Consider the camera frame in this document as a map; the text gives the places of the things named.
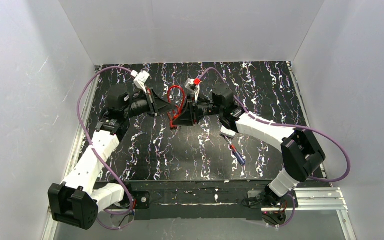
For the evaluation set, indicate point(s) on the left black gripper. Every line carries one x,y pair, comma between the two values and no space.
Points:
152,105

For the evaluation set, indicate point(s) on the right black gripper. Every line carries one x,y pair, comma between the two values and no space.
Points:
193,111

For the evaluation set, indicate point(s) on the red cable tie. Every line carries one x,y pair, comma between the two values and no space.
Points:
172,115
179,104

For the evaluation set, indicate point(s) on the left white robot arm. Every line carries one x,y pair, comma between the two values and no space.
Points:
75,201

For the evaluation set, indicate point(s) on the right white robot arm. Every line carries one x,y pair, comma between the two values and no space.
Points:
301,152

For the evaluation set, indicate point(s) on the white rectangular box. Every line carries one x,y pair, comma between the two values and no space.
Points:
227,132

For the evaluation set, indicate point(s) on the blue red screwdriver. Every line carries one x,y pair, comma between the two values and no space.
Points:
240,159

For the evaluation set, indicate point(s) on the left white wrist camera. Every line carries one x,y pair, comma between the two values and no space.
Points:
140,79

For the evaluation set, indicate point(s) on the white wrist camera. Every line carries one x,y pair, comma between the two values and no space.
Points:
140,79
193,85

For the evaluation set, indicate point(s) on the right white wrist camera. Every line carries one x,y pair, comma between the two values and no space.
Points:
193,85

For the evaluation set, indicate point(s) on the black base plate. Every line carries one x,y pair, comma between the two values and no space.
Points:
220,199

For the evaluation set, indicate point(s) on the aluminium frame rail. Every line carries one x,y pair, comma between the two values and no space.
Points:
74,140

